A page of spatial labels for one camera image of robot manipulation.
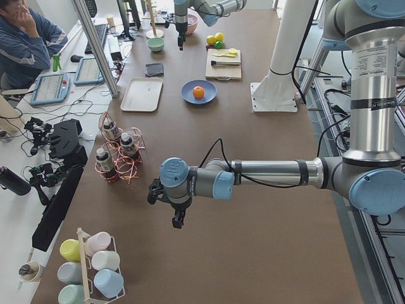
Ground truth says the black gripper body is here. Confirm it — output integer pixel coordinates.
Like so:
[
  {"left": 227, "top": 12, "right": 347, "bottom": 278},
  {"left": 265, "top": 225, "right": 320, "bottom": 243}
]
[
  {"left": 170, "top": 198, "right": 192, "bottom": 222},
  {"left": 175, "top": 14, "right": 188, "bottom": 37}
]

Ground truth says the orange fruit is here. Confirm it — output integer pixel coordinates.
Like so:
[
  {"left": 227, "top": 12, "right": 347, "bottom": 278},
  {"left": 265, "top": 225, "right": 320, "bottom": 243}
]
[{"left": 192, "top": 85, "right": 205, "bottom": 99}]

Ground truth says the blue plate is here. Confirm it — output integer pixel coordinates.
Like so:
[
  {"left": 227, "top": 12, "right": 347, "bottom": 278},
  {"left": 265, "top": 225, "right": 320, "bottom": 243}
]
[{"left": 181, "top": 80, "right": 217, "bottom": 105}]

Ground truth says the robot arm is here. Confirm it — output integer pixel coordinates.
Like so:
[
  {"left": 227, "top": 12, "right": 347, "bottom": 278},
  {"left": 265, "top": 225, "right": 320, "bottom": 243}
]
[
  {"left": 147, "top": 1, "right": 404, "bottom": 228},
  {"left": 174, "top": 0, "right": 247, "bottom": 51}
]

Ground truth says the pink bowl with ice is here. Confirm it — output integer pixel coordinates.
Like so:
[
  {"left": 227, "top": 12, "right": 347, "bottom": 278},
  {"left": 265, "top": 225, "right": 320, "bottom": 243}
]
[{"left": 186, "top": 14, "right": 198, "bottom": 35}]

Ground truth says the mint green bowl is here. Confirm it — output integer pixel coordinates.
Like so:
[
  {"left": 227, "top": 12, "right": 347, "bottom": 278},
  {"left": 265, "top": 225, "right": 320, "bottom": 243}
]
[{"left": 147, "top": 37, "right": 165, "bottom": 52}]

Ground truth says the wooden glass holder stand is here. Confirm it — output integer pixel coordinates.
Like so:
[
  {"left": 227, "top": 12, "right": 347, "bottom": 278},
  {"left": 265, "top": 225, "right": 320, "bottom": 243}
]
[{"left": 142, "top": 0, "right": 165, "bottom": 39}]

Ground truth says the yellow lemon left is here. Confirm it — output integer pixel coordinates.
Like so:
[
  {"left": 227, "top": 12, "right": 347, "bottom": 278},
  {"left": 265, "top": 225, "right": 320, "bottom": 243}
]
[{"left": 206, "top": 35, "right": 217, "bottom": 46}]

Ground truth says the yellow lemon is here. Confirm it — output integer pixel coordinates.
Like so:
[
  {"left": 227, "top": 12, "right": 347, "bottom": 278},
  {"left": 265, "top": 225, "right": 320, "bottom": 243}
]
[
  {"left": 206, "top": 35, "right": 217, "bottom": 46},
  {"left": 215, "top": 32, "right": 224, "bottom": 42}
]

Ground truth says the yellow lemon right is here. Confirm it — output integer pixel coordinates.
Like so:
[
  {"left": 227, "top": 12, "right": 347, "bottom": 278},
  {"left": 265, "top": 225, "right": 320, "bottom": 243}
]
[{"left": 215, "top": 32, "right": 224, "bottom": 42}]

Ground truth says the green lime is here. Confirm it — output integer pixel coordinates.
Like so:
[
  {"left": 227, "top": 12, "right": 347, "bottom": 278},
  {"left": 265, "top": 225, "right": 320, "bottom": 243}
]
[{"left": 213, "top": 41, "right": 223, "bottom": 49}]

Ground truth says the grey folded cloth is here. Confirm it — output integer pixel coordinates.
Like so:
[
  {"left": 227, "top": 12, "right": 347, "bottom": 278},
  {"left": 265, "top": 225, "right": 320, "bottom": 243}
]
[{"left": 145, "top": 63, "right": 164, "bottom": 77}]

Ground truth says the wooden cutting board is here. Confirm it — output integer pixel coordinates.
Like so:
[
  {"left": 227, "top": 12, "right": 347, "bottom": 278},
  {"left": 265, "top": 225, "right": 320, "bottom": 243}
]
[{"left": 205, "top": 49, "right": 242, "bottom": 80}]

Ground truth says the cream plastic tray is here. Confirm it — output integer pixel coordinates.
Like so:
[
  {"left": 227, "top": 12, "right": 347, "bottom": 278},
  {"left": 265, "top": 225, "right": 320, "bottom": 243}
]
[{"left": 120, "top": 77, "right": 163, "bottom": 112}]

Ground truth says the dark sauce bottle middle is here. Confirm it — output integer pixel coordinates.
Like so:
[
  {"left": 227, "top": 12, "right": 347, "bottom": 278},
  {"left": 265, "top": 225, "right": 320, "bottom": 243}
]
[{"left": 120, "top": 132, "right": 139, "bottom": 160}]

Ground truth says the dark sauce bottle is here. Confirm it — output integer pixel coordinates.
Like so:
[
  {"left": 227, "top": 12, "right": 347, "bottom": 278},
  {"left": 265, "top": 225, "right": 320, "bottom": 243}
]
[
  {"left": 120, "top": 132, "right": 139, "bottom": 160},
  {"left": 103, "top": 120, "right": 121, "bottom": 141},
  {"left": 96, "top": 148, "right": 118, "bottom": 182}
]

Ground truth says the black keyboard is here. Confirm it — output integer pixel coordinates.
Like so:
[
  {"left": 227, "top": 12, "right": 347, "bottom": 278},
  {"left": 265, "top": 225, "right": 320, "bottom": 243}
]
[{"left": 84, "top": 23, "right": 109, "bottom": 54}]

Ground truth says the pink cup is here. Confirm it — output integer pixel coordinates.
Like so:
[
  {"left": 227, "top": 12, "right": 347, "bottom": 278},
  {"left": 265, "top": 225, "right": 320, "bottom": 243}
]
[{"left": 84, "top": 231, "right": 111, "bottom": 257}]

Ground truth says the white cup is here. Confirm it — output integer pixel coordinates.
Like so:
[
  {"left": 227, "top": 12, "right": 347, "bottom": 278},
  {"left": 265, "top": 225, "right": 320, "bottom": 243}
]
[{"left": 91, "top": 251, "right": 120, "bottom": 271}]

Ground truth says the dark sauce bottle front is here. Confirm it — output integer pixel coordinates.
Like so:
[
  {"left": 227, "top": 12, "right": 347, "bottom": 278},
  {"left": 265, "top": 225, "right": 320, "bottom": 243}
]
[{"left": 96, "top": 148, "right": 118, "bottom": 182}]

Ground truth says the light blue cup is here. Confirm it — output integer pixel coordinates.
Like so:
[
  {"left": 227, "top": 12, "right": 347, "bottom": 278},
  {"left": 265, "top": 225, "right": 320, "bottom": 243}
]
[{"left": 93, "top": 269, "right": 124, "bottom": 298}]

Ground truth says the teach pendant far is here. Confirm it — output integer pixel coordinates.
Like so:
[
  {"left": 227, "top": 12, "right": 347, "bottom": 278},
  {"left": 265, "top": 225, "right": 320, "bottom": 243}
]
[{"left": 73, "top": 58, "right": 104, "bottom": 86}]

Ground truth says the teach pendant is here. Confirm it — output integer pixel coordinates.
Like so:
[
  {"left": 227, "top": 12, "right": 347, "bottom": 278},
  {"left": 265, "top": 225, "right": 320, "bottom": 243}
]
[
  {"left": 73, "top": 58, "right": 104, "bottom": 86},
  {"left": 30, "top": 73, "right": 70, "bottom": 106}
]

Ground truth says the dark sauce bottle back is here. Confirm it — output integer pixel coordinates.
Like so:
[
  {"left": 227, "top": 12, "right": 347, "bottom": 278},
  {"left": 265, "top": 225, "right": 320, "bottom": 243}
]
[{"left": 103, "top": 120, "right": 121, "bottom": 141}]

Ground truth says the yellow cup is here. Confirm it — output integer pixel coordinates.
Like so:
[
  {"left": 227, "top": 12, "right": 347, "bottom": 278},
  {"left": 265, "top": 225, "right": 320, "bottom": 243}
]
[{"left": 59, "top": 239, "right": 80, "bottom": 262}]

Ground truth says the grey cup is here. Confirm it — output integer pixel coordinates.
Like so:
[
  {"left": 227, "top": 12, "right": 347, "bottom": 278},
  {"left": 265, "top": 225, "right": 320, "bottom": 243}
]
[{"left": 57, "top": 262, "right": 82, "bottom": 284}]

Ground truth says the mint green cup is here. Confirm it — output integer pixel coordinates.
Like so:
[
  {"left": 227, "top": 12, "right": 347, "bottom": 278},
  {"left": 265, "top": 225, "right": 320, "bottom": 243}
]
[{"left": 58, "top": 284, "right": 85, "bottom": 304}]

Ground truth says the teach pendant near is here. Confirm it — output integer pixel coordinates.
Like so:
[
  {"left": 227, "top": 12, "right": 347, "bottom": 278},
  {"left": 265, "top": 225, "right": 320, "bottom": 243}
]
[{"left": 30, "top": 73, "right": 70, "bottom": 106}]

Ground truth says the seated person blue jacket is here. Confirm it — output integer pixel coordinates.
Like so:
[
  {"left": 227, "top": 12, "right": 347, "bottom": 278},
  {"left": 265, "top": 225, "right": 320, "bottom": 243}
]
[{"left": 1, "top": 1, "right": 68, "bottom": 90}]

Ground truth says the black water bottle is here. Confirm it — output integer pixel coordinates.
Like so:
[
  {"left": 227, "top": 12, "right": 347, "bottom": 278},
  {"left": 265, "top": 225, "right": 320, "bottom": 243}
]
[{"left": 1, "top": 167, "right": 31, "bottom": 196}]

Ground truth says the copper wire bottle rack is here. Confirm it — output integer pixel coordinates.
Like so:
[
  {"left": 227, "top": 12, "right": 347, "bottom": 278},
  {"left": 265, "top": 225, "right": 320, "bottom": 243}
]
[{"left": 94, "top": 112, "right": 146, "bottom": 184}]

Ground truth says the white wire cup rack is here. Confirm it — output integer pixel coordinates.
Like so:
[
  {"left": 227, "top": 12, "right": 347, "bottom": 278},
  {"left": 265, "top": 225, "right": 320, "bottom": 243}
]
[{"left": 77, "top": 227, "right": 126, "bottom": 303}]

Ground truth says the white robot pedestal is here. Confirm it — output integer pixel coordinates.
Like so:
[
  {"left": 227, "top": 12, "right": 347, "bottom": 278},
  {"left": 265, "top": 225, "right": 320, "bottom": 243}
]
[{"left": 251, "top": 0, "right": 318, "bottom": 113}]

